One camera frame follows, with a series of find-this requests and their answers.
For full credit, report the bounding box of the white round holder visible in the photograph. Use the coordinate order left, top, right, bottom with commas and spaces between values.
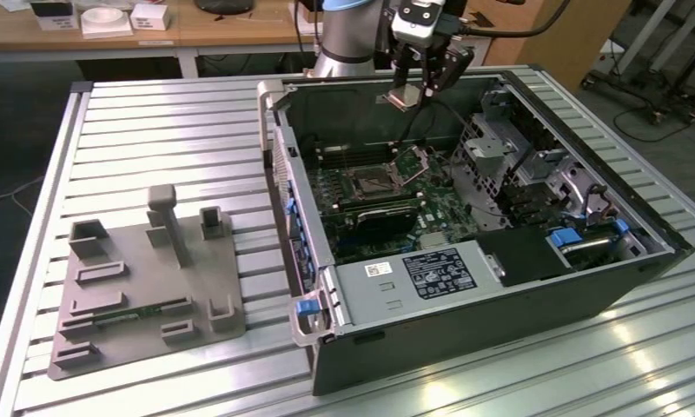
78, 6, 134, 41

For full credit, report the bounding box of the black plastic shroud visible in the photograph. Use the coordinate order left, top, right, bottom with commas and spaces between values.
474, 226, 576, 288

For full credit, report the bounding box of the white labelled box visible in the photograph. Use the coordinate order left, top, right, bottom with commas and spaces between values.
129, 2, 171, 32

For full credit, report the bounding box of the silver-topped CPU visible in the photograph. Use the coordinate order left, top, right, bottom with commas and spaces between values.
381, 83, 428, 113

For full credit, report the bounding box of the metal socket cover frame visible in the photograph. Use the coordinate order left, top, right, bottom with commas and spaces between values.
388, 145, 434, 189

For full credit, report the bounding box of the CPU socket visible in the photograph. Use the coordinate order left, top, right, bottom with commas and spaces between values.
345, 163, 412, 204

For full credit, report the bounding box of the white floor cable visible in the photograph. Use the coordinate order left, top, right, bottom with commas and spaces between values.
0, 177, 45, 202

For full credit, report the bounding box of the wooden cabinet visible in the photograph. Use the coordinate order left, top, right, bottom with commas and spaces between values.
482, 0, 636, 95

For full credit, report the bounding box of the white box with black top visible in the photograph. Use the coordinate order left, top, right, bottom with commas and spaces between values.
30, 0, 75, 32

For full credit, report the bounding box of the black graphics card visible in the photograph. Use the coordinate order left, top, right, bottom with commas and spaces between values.
346, 204, 418, 249

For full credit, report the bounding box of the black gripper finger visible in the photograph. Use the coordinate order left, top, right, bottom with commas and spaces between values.
421, 54, 444, 93
390, 43, 412, 90

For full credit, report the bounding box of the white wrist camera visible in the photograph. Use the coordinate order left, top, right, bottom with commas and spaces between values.
390, 0, 444, 44

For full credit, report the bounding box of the silver chipset heat sink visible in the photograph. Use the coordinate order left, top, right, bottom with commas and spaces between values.
420, 232, 452, 252

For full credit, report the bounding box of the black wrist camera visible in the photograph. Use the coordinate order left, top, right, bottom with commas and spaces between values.
442, 46, 476, 86

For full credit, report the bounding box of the blue disk carrier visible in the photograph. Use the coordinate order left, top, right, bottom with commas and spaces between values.
547, 228, 581, 252

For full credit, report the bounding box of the silver drive cage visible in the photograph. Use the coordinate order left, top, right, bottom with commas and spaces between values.
453, 84, 563, 231

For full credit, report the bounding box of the coloured wire bundle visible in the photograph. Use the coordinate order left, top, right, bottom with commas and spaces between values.
576, 184, 615, 225

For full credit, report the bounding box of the black wheeled stand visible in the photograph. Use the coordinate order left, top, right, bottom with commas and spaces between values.
577, 64, 695, 127

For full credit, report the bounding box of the grey parts rack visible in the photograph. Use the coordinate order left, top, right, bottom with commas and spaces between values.
45, 183, 249, 382

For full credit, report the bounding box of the thick black camera cable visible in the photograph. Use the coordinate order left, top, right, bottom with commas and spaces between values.
438, 0, 572, 40

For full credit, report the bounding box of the black round object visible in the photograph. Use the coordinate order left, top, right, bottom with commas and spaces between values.
193, 0, 254, 14

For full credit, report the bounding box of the silver power supply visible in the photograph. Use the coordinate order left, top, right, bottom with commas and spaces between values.
329, 241, 508, 328

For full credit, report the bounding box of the wooden desk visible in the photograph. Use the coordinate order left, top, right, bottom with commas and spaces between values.
0, 0, 498, 79

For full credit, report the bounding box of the green motherboard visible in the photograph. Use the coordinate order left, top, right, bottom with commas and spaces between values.
305, 142, 481, 266

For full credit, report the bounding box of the black open PC case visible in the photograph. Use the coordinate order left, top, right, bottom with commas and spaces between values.
256, 69, 695, 397

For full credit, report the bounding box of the white metal frame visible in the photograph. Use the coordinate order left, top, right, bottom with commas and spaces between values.
589, 0, 695, 95

